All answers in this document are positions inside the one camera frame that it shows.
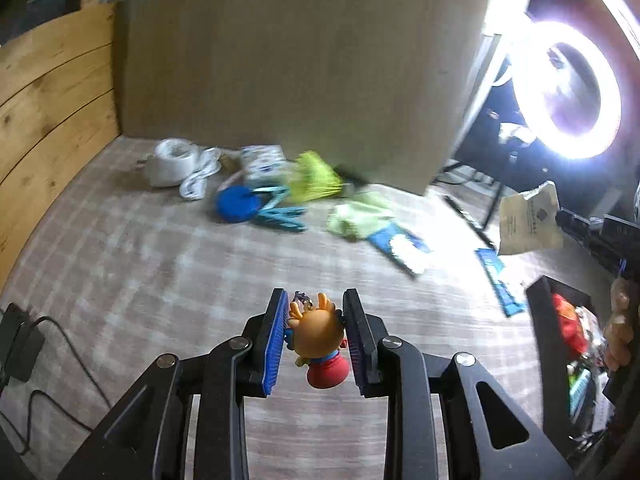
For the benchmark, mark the white blue tissue pack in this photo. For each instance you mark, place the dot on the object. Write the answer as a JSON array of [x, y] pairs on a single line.
[[262, 162]]

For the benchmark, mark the blue foil packet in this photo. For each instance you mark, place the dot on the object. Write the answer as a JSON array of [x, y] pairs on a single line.
[[400, 250]]

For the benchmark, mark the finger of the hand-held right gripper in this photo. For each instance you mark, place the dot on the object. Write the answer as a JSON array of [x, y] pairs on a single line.
[[580, 230]]

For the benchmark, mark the red snack packet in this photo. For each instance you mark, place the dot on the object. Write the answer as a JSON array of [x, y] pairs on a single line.
[[570, 322]]

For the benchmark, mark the blue disc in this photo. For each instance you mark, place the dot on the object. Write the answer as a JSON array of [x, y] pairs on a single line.
[[237, 205]]

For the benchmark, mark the wooden headboard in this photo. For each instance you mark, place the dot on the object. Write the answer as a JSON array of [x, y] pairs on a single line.
[[50, 110]]

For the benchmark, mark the white roll tape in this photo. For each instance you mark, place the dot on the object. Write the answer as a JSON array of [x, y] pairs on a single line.
[[170, 162]]

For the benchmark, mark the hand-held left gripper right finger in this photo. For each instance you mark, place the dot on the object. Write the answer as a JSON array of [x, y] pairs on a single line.
[[356, 340]]

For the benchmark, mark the green cloth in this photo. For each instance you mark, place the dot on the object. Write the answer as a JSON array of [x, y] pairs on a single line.
[[360, 212]]

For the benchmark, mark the yellow-green shuttlecock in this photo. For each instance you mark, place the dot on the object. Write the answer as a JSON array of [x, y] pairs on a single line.
[[315, 177]]

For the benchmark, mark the blue flat packet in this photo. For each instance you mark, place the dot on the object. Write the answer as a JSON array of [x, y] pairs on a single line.
[[502, 280]]

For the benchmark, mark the white door frame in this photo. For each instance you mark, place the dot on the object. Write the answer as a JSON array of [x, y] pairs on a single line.
[[480, 85]]

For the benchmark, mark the person's right hand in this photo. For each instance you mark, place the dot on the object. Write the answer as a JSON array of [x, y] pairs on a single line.
[[617, 330]]

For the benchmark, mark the white paper sachet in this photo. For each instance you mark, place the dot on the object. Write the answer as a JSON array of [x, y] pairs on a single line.
[[530, 220]]

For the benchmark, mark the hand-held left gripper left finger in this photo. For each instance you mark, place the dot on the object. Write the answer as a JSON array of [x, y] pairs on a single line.
[[275, 340]]

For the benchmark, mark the white crumpled tissue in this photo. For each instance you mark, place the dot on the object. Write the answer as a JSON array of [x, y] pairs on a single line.
[[515, 132]]

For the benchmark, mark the wooden board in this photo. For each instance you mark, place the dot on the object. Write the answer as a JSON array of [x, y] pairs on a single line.
[[300, 60]]

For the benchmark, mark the black rectangular container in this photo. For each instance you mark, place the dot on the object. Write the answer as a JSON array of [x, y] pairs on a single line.
[[542, 320]]

